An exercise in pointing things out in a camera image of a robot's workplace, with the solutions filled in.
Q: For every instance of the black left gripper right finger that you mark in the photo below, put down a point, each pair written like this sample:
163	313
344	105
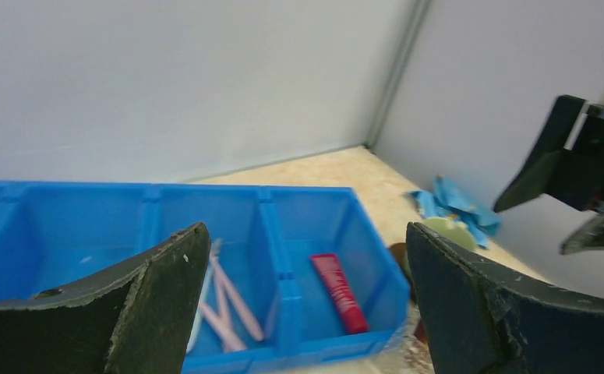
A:
483	317

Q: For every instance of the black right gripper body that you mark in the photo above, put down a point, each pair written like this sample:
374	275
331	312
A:
578	180

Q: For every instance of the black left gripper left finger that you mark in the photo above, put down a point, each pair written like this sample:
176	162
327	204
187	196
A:
132	317

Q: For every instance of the green ceramic mug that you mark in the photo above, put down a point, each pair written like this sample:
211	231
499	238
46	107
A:
446	228

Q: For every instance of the red toothpaste tube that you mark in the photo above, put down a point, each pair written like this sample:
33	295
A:
329	269

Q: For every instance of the clear textured acrylic tray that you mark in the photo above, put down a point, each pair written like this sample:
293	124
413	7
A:
405	352

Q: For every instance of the light pink toothbrush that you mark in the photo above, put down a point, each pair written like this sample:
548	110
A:
220	319

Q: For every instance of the brown oval wooden tray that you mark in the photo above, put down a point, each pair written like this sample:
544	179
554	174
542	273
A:
399	253

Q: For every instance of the blue crumpled cloth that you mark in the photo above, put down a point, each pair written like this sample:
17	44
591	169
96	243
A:
448	200

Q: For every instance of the blue divided storage bin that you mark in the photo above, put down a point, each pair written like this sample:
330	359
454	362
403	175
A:
54	233

